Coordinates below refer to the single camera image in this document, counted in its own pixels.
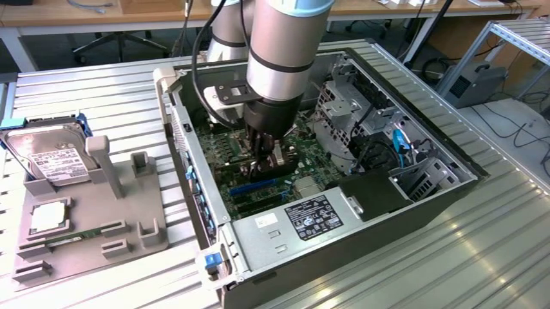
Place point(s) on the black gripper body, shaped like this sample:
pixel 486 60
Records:
pixel 270 116

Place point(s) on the graphics card with fan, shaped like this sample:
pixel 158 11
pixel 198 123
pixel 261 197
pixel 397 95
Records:
pixel 280 175

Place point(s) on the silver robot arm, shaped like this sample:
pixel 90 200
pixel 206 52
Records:
pixel 284 48

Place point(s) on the blue expansion slot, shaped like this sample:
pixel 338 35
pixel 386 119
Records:
pixel 251 187

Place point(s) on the silver chipset heatsink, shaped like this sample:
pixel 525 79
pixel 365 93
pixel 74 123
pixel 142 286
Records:
pixel 306 187

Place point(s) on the green motherboard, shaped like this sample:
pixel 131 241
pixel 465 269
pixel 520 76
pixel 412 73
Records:
pixel 316 169

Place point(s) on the long black expansion slot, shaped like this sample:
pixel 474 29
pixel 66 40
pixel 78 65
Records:
pixel 262 206

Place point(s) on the silver metal disk bay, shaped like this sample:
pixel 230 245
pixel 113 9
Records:
pixel 342 107

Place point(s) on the silver power supply unit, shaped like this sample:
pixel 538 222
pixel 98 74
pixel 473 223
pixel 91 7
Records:
pixel 266 244

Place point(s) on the blue case latch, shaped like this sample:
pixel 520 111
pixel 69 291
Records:
pixel 213 261

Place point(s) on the black open PC case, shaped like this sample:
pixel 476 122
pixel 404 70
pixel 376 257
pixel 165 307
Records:
pixel 353 254

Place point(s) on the perforated metal disk bay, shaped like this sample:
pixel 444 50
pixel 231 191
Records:
pixel 424 186

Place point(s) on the black office chair base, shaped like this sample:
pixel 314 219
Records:
pixel 384 24
pixel 122 37

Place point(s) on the wooden top desk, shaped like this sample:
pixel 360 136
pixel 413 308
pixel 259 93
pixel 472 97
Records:
pixel 365 9

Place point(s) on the grey parts rack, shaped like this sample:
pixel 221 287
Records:
pixel 86 212

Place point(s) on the brown cardboard box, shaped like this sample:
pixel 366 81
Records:
pixel 146 6

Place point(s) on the black slanted pole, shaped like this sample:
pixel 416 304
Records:
pixel 430 30

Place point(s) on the white boxes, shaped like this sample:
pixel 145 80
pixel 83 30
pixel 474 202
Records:
pixel 414 2

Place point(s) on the silver hard disk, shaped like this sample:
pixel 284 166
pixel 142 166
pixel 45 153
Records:
pixel 51 151

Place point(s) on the green RAM stick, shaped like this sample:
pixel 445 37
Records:
pixel 65 240

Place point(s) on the silver CPU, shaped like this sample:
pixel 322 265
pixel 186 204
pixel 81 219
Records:
pixel 50 218

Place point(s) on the blue disk carrier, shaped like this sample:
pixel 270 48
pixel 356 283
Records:
pixel 11 124

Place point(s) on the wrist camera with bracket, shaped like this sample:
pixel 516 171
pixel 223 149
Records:
pixel 230 95

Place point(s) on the black plastic duct box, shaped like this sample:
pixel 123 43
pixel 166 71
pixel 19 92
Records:
pixel 370 196

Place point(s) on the aluminium profile frame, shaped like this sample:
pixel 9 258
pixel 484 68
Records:
pixel 520 40

